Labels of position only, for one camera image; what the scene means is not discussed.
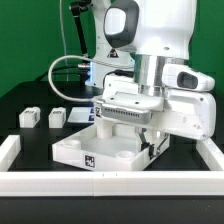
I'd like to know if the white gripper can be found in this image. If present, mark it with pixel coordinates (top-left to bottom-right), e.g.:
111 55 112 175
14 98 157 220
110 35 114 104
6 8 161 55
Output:
103 64 216 159

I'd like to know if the white square tabletop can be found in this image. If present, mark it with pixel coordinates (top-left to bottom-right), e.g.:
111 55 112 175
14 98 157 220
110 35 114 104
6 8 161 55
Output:
52 122 170 171

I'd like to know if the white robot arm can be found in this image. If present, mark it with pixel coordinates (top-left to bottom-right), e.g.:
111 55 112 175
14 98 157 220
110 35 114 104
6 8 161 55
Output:
53 0 216 159

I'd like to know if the white marker sheet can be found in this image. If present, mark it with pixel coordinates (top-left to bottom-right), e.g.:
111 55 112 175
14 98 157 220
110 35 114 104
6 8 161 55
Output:
68 107 94 124

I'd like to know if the white U-shaped obstacle fence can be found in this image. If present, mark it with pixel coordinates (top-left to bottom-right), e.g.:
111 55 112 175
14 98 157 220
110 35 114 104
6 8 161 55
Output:
0 135 224 197

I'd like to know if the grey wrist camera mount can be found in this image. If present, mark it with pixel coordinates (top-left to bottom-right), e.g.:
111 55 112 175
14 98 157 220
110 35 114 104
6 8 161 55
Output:
94 92 164 125

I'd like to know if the black cable bundle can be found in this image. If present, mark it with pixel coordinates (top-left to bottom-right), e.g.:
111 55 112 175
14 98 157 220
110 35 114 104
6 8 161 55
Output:
34 63 91 83

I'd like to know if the white hanging cable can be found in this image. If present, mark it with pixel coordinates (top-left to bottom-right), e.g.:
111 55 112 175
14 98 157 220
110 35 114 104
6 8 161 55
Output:
58 0 70 66

